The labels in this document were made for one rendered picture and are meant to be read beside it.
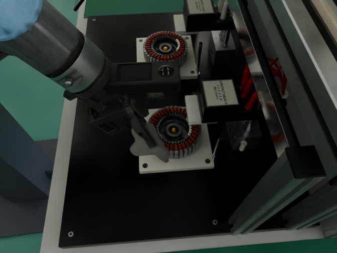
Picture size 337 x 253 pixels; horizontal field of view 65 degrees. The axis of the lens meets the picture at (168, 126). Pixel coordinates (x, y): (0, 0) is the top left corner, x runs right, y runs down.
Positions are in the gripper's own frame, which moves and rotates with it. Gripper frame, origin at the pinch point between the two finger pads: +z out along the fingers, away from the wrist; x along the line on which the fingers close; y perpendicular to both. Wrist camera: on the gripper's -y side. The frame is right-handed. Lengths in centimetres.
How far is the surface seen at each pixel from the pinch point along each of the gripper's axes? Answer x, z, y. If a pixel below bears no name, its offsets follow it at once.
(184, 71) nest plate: -18.3, 6.4, -2.7
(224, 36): -23.8, 6.6, -14.3
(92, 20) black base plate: -41.8, -5.0, 19.3
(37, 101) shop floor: -75, 35, 104
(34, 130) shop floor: -54, 36, 102
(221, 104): 2.4, -4.1, -12.3
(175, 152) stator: 5.4, 1.2, -0.3
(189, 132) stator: 1.4, 2.5, -3.4
